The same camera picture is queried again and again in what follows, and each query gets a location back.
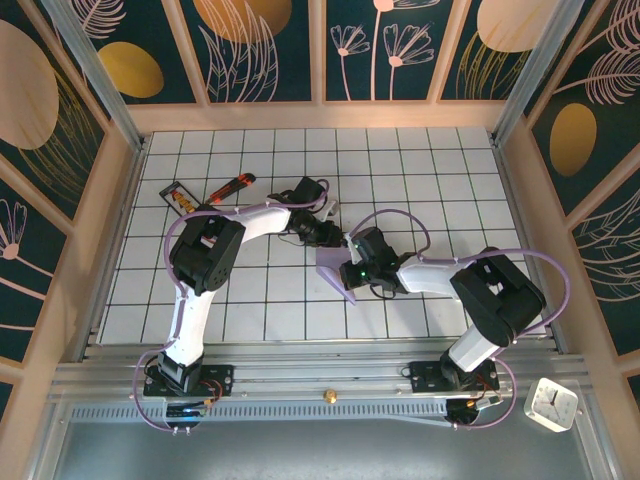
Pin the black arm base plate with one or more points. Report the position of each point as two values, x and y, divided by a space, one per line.
220 380
425 377

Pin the red black utility knife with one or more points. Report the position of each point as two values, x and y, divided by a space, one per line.
232 187

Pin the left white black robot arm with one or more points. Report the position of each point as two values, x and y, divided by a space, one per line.
190 325

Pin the black battery pack yellow label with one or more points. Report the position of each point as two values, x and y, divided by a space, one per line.
177 197

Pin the white square alarm clock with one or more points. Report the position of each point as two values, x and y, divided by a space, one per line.
550 405

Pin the small brass knob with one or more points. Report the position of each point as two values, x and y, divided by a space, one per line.
330 396

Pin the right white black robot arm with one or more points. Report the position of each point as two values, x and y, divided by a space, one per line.
430 275

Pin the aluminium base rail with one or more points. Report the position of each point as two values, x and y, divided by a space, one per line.
300 372

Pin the grey metal sheet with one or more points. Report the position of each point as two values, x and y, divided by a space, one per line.
320 450

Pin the aluminium corner post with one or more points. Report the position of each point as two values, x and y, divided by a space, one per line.
541 75
103 85

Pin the aluminium side rail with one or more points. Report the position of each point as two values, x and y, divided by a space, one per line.
515 200
125 200

